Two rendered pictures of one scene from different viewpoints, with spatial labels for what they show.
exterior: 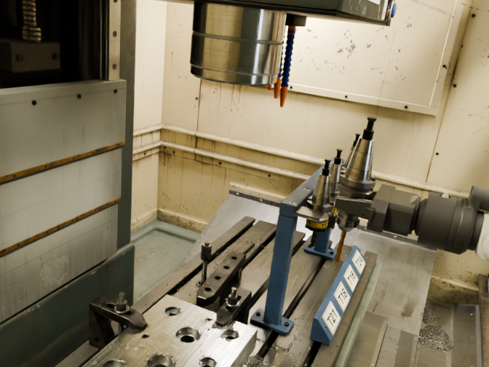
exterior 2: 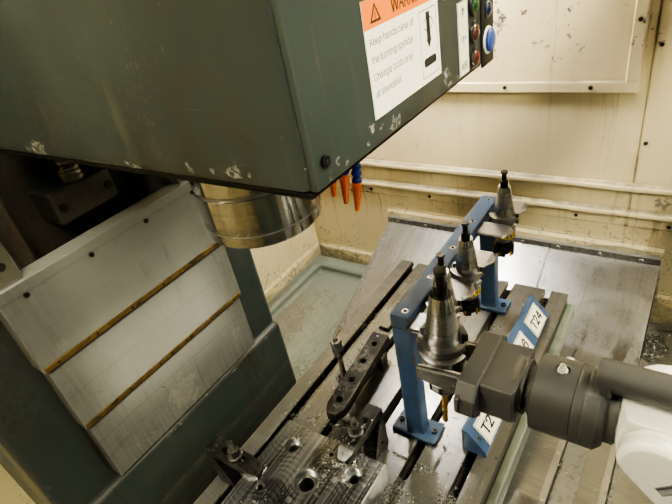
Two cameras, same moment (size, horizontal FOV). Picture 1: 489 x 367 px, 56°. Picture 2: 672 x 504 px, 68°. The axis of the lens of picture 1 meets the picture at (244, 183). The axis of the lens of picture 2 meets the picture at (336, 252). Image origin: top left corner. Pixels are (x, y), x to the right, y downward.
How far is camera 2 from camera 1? 0.41 m
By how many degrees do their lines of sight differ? 20
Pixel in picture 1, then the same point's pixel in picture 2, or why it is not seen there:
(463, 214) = (586, 407)
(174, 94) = not seen: hidden behind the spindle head
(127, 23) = not seen: hidden behind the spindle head
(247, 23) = not seen: hidden behind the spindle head
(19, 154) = (95, 310)
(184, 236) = (351, 272)
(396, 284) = (602, 320)
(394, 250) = (599, 271)
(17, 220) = (121, 367)
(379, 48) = (539, 12)
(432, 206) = (540, 392)
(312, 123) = (468, 127)
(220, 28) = (209, 190)
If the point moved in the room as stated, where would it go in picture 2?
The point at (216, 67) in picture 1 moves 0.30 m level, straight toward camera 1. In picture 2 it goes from (224, 234) to (107, 445)
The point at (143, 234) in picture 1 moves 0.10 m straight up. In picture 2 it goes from (308, 277) to (303, 258)
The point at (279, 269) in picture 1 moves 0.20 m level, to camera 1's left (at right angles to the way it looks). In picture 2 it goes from (408, 381) to (310, 378)
